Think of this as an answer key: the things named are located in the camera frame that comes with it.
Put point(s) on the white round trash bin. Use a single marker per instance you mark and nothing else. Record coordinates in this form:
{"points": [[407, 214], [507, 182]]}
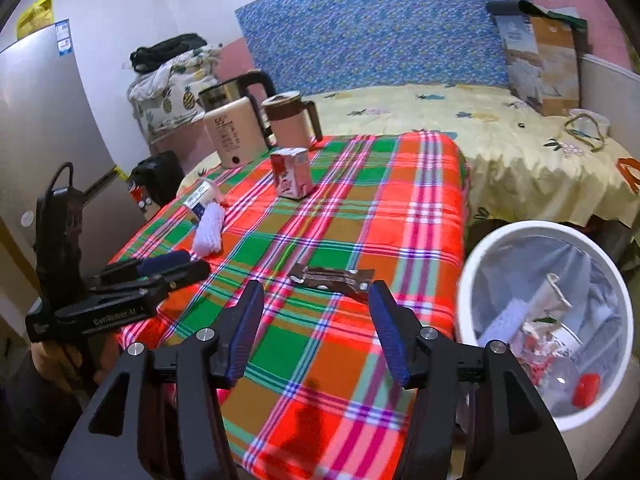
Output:
{"points": [[540, 228]]}

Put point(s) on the yellow printed bed sheet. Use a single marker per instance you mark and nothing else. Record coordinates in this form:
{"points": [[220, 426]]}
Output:
{"points": [[500, 150]]}

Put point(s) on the white cabinet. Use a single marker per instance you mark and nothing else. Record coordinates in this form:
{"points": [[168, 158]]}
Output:
{"points": [[610, 85]]}

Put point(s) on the red green plaid tablecloth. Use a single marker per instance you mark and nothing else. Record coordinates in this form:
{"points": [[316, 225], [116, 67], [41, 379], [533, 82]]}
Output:
{"points": [[350, 200]]}

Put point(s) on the white foam fruit net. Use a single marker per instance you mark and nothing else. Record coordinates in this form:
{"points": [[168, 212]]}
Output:
{"points": [[500, 320], [210, 230]]}

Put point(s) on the grey plastic bin liner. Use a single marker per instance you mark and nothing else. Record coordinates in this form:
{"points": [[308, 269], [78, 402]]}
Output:
{"points": [[515, 270]]}

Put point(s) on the brown snack wrapper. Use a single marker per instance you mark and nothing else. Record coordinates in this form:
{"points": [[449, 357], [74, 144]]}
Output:
{"points": [[330, 277]]}

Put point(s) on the silver fridge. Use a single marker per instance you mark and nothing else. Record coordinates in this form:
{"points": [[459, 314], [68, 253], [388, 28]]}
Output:
{"points": [[45, 110]]}

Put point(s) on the orange scissors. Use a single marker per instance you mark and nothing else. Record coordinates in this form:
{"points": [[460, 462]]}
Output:
{"points": [[627, 167]]}

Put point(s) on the pineapple printed cloth pile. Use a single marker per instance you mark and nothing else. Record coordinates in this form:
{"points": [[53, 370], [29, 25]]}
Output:
{"points": [[175, 100]]}

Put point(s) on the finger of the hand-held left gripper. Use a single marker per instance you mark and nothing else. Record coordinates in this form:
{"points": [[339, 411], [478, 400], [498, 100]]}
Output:
{"points": [[190, 271], [165, 261]]}

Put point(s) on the blue patterned headboard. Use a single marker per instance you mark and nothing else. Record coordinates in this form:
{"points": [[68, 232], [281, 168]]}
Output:
{"points": [[380, 35]]}

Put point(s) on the pink drink carton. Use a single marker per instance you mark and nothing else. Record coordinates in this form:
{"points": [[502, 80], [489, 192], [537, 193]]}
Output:
{"points": [[292, 172]]}

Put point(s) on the brown cardboard box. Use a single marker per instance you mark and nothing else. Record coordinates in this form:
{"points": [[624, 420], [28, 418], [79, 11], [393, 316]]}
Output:
{"points": [[545, 60]]}

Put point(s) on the white plastic basin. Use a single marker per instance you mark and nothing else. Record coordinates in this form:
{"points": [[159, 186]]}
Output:
{"points": [[602, 121]]}

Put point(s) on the brown patterned paper box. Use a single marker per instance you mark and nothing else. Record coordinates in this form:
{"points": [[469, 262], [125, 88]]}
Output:
{"points": [[550, 295]]}

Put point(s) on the pink storage box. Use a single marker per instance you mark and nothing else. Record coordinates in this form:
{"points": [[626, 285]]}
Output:
{"points": [[180, 145]]}

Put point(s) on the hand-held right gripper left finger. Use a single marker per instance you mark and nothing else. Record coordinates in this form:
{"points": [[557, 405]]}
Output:
{"points": [[242, 332]]}

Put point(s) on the yellow paper note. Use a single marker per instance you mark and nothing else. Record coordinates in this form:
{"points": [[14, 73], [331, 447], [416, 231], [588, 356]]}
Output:
{"points": [[35, 15]]}

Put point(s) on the person's left hand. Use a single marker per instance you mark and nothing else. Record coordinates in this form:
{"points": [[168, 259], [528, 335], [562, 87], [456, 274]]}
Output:
{"points": [[52, 365]]}

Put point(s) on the blue label sticker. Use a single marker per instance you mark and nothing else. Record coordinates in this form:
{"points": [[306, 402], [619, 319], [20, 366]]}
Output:
{"points": [[63, 37]]}

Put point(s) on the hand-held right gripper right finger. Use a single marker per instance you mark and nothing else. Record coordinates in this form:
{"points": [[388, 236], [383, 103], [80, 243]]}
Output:
{"points": [[390, 332]]}

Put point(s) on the clear bottle with red cap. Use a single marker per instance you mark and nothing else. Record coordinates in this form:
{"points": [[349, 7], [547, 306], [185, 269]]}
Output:
{"points": [[587, 390]]}

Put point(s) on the beige electric kettle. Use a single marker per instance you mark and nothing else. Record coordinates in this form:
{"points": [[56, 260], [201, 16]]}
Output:
{"points": [[235, 130]]}

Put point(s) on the small white blue box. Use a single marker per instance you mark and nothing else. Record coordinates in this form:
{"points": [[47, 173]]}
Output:
{"points": [[200, 199]]}

